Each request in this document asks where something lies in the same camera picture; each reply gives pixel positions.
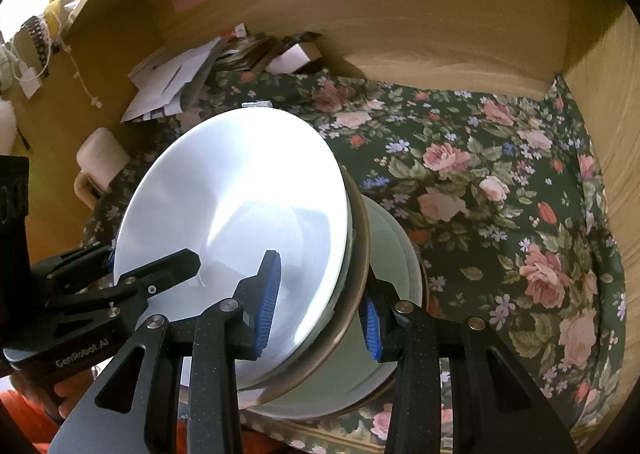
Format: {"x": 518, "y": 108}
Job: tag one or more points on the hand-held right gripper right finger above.
{"x": 371, "y": 329}

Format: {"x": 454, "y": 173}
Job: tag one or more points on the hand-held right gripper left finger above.
{"x": 267, "y": 306}

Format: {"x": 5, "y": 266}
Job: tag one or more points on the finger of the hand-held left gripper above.
{"x": 160, "y": 271}
{"x": 70, "y": 266}

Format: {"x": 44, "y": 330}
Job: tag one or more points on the mauve plate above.
{"x": 357, "y": 254}

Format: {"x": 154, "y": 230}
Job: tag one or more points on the light green plate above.
{"x": 390, "y": 254}

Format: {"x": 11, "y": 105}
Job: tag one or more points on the white plate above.
{"x": 225, "y": 184}

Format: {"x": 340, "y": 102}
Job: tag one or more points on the person's left hand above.
{"x": 72, "y": 389}

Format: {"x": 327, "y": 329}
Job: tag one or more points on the person's orange clothing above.
{"x": 20, "y": 414}

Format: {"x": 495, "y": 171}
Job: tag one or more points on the white powder puff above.
{"x": 5, "y": 124}

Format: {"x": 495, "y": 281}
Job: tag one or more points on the white paper pile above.
{"x": 170, "y": 79}

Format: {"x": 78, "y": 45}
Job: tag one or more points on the floral tablecloth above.
{"x": 475, "y": 149}

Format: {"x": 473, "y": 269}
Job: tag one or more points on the wooden hairbrush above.
{"x": 37, "y": 46}

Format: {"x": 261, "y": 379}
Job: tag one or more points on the pile of booklets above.
{"x": 245, "y": 51}

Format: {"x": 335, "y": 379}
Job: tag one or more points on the small white box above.
{"x": 292, "y": 59}

